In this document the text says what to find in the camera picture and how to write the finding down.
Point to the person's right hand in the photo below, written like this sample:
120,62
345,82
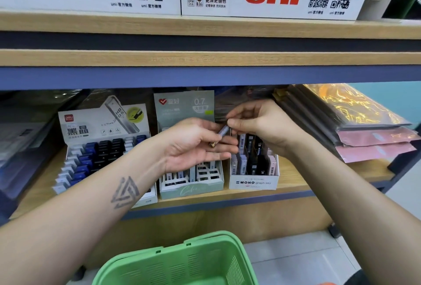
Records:
270,125

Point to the person's left hand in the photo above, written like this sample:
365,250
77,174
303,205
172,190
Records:
191,144

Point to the lead case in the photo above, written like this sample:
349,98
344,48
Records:
222,133

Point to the pale green display box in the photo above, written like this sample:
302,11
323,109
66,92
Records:
174,100

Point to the clear plastic display box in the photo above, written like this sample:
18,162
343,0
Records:
253,183

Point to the white display box red label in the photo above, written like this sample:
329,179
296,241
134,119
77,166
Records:
82,127

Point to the green plastic basket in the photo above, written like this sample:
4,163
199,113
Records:
171,263

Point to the person's right forearm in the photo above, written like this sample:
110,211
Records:
368,215

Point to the person's left forearm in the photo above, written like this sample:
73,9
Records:
66,229

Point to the dark plastic-wrapped packs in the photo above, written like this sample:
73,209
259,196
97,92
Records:
355,110

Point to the stack of wrapped paper packs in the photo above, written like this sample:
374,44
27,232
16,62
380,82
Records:
20,150

